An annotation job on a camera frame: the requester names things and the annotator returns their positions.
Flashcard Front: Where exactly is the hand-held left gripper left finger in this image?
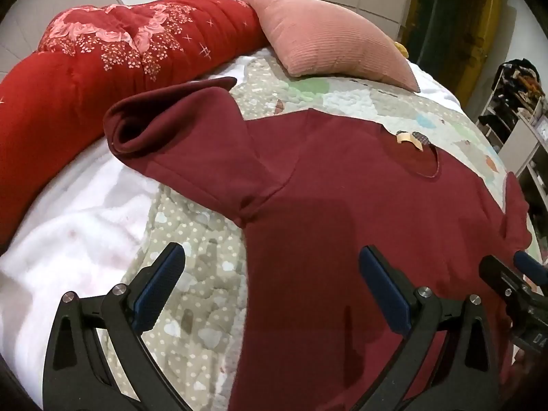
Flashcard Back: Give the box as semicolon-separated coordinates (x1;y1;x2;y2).
43;242;193;411

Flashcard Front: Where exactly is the wooden door frame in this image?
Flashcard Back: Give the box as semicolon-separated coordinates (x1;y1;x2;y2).
404;0;503;80

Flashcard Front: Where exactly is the red floral quilt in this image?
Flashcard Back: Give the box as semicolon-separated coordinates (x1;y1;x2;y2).
0;0;268;249

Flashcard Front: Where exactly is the maroon sweatshirt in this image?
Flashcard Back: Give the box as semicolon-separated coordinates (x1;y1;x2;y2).
103;76;536;411

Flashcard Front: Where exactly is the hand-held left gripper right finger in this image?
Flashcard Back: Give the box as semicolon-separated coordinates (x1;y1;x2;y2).
351;246;512;411

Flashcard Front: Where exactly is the patchwork quilted bedspread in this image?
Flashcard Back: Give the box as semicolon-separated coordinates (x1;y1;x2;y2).
103;53;548;411

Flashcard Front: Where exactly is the white cluttered shelf rack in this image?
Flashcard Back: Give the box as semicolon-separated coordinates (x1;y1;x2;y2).
477;58;548;223

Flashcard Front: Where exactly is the pink corduroy pillow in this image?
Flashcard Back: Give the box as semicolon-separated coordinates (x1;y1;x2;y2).
245;0;421;93

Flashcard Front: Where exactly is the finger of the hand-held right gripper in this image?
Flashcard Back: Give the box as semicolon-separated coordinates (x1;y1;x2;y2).
478;255;536;309
514;250;548;285

